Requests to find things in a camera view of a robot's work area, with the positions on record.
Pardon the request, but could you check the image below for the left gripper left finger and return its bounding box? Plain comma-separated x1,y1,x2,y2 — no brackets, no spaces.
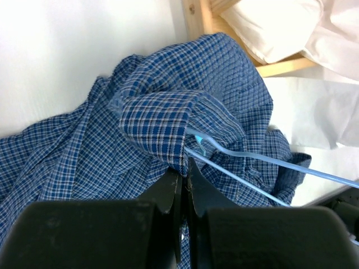
140,168,183,263

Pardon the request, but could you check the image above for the white shirt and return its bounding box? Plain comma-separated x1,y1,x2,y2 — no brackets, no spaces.
222,1,358,149

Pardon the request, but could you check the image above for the blue wire hanger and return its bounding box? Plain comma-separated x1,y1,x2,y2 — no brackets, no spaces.
183,128,358,207

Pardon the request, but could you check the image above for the blue checkered shirt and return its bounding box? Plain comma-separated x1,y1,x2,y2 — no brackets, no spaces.
0,32,312,264

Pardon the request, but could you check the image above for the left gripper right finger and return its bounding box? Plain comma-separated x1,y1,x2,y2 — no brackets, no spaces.
187,157,221,268

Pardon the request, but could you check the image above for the wooden clothes rack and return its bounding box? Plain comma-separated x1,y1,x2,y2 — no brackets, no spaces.
182,0,317,77

